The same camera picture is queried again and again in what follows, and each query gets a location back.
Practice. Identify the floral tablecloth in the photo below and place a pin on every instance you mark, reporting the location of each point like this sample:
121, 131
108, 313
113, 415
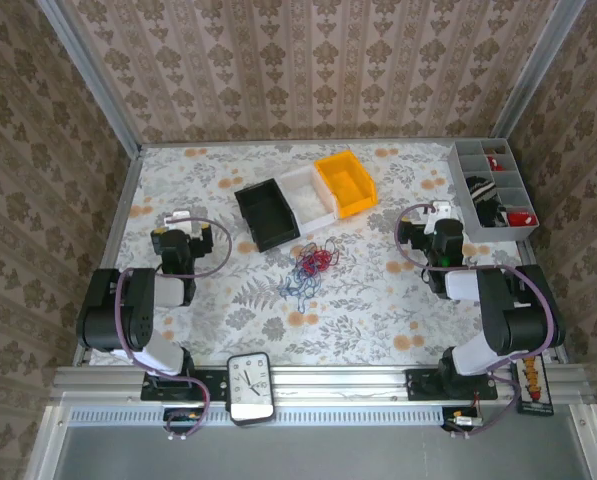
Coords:
353, 310

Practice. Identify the aluminium side rail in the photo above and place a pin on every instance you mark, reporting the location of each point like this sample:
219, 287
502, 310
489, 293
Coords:
528, 252
120, 210

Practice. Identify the grey metal panel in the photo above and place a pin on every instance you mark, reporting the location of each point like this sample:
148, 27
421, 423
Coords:
328, 455

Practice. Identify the yellow plastic bin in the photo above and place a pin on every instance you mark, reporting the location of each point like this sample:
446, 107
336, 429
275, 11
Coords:
348, 185

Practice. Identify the aluminium frame cross rail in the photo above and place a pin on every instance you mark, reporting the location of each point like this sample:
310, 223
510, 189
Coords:
338, 382

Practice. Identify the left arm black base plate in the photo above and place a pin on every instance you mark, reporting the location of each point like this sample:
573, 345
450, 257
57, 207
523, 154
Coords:
213, 382

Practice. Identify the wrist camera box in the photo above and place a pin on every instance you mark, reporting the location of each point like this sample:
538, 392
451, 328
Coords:
440, 207
178, 217

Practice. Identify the aluminium upright frame post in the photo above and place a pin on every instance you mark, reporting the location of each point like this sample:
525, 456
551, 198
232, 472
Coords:
93, 75
538, 70

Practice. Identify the white rectangular analog clock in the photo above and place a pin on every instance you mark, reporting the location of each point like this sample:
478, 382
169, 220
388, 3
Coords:
248, 380

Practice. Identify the white plastic bin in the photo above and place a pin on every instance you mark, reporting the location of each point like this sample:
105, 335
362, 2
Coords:
308, 200

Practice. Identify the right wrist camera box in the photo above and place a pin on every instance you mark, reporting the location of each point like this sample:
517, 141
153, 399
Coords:
440, 207

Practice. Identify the black board with yellow connectors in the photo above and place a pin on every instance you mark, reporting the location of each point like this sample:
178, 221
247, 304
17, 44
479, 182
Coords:
535, 390

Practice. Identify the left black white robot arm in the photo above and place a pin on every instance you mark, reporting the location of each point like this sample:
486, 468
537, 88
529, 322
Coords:
103, 310

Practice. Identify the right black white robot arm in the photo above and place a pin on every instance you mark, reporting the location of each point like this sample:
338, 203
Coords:
518, 315

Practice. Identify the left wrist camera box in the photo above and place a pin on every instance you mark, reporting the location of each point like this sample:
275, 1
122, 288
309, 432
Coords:
178, 217

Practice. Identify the grey compartment organizer tray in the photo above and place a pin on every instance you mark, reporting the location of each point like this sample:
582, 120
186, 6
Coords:
478, 220

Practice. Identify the black plastic bin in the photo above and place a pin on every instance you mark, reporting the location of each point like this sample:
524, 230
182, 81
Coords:
268, 215

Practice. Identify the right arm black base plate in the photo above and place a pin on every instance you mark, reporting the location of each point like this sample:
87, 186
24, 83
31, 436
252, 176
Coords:
423, 385

